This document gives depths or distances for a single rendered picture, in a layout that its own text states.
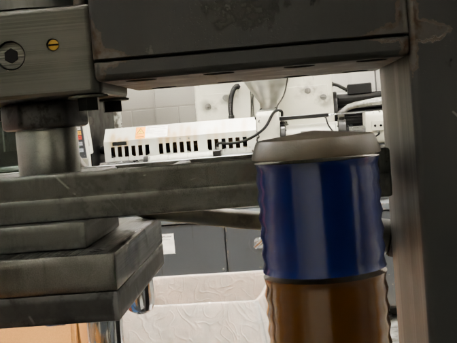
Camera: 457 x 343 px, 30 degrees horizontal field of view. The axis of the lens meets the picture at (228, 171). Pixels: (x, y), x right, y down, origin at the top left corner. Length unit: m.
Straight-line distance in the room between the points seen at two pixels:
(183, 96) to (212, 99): 1.39
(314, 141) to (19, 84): 0.27
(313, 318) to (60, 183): 0.26
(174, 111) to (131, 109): 0.38
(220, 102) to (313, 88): 0.61
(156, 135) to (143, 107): 1.77
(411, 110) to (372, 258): 0.21
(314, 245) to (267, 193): 0.02
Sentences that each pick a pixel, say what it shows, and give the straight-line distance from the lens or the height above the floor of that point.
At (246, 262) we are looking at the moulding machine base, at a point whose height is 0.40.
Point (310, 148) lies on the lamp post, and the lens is 0.24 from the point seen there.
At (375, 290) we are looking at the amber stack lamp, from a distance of 0.26.
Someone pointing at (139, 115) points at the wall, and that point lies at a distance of 7.10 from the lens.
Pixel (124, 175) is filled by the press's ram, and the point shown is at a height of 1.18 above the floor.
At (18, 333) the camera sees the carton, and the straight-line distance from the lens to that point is 2.88.
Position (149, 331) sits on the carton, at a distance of 2.80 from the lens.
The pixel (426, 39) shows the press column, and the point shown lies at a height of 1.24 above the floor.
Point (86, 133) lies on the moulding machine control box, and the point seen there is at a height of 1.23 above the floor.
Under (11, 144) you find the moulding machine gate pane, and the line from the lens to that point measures 5.29.
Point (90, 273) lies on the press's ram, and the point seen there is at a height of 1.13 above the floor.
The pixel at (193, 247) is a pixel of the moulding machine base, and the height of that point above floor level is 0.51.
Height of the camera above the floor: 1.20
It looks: 3 degrees down
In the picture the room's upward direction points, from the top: 5 degrees counter-clockwise
